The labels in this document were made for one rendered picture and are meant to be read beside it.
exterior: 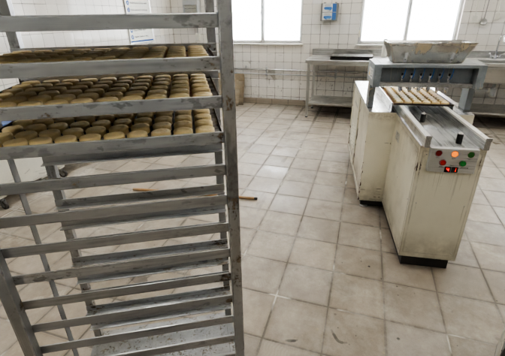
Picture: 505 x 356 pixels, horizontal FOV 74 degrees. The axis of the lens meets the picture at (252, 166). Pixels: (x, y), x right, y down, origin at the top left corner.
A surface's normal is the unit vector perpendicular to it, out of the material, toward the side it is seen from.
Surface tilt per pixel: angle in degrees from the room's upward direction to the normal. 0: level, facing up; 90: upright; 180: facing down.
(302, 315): 0
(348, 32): 90
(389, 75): 90
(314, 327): 0
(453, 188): 90
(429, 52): 115
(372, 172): 90
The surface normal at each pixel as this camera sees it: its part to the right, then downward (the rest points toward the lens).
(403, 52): -0.16, 0.75
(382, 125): -0.18, 0.40
